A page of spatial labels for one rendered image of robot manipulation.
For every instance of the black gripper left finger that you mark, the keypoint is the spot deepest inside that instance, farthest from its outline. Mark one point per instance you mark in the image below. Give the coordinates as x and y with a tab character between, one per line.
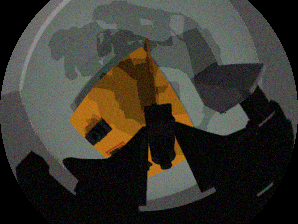
126	169

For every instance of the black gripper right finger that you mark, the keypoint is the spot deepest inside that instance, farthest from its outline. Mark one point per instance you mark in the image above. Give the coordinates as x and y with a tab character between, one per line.
208	153

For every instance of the orange flat rectangular deck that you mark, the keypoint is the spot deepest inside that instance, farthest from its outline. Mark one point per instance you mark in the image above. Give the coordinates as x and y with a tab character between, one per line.
113	111

